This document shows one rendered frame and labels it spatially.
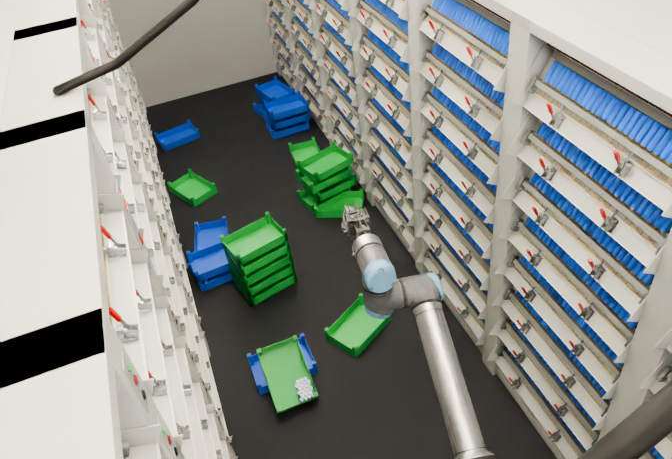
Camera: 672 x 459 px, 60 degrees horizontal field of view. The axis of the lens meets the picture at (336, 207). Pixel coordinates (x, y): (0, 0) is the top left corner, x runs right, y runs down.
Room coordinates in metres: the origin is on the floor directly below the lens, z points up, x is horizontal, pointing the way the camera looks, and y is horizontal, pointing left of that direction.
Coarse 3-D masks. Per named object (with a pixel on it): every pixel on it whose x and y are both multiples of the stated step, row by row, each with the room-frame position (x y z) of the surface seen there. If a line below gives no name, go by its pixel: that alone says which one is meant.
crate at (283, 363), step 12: (264, 348) 1.76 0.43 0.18; (276, 348) 1.79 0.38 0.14; (288, 348) 1.78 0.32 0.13; (300, 348) 1.75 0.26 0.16; (264, 360) 1.74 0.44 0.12; (276, 360) 1.73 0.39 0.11; (288, 360) 1.73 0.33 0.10; (300, 360) 1.73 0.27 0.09; (264, 372) 1.66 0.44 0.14; (276, 372) 1.68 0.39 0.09; (288, 372) 1.68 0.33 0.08; (300, 372) 1.68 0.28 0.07; (276, 384) 1.63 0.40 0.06; (288, 384) 1.63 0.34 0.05; (312, 384) 1.62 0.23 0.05; (276, 396) 1.59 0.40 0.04; (288, 396) 1.58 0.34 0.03; (276, 408) 1.50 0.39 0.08; (288, 408) 1.51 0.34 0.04
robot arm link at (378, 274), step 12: (360, 252) 1.23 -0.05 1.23; (372, 252) 1.21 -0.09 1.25; (384, 252) 1.22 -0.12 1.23; (360, 264) 1.20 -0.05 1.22; (372, 264) 1.17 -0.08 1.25; (384, 264) 1.16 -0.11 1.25; (372, 276) 1.14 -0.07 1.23; (384, 276) 1.14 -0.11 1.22; (372, 288) 1.13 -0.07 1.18; (384, 288) 1.13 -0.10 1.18
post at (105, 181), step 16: (80, 112) 1.30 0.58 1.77; (16, 128) 1.27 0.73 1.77; (32, 128) 1.26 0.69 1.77; (48, 128) 1.25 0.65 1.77; (64, 128) 1.23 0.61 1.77; (80, 128) 1.22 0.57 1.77; (0, 144) 1.20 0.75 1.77; (16, 144) 1.19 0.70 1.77; (96, 144) 1.26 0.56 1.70; (96, 160) 1.22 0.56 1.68; (96, 176) 1.22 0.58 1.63; (112, 176) 1.29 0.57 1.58; (112, 192) 1.22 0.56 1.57; (128, 224) 1.23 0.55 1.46; (128, 240) 1.22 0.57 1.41; (160, 288) 1.27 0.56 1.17; (176, 336) 1.22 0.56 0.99; (192, 368) 1.23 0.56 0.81; (208, 400) 1.24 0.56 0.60
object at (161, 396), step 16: (144, 256) 1.22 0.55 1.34; (144, 272) 1.18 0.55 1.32; (144, 288) 1.12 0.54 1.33; (144, 304) 1.04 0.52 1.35; (144, 320) 1.00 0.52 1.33; (144, 336) 0.95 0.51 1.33; (160, 352) 0.90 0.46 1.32; (160, 368) 0.85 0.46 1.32; (160, 384) 0.79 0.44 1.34; (160, 400) 0.76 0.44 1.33; (176, 432) 0.69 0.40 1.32
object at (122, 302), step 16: (112, 208) 1.22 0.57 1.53; (112, 224) 1.16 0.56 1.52; (112, 240) 1.04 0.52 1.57; (112, 256) 1.03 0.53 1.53; (128, 256) 1.04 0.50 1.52; (112, 272) 0.98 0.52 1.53; (128, 272) 0.98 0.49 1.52; (112, 288) 0.93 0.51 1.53; (128, 288) 0.93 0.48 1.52; (112, 304) 0.87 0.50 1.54; (128, 304) 0.88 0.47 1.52; (112, 320) 0.82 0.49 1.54; (128, 320) 0.83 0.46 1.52; (128, 336) 0.78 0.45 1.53; (128, 352) 0.75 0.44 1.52; (144, 352) 0.75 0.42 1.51; (144, 368) 0.71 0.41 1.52
